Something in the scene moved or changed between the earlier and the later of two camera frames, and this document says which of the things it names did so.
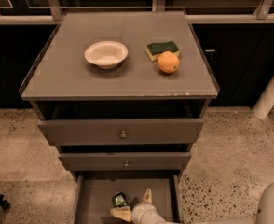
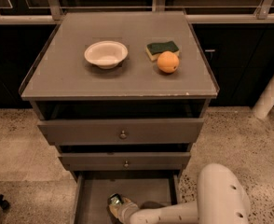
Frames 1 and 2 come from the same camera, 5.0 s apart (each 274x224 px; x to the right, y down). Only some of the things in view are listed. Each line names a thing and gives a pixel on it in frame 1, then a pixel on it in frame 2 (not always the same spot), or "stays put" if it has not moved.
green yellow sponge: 154,49 stays put
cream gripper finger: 147,197 -> 126,200
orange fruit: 168,62 stays put
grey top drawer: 121,131 stays put
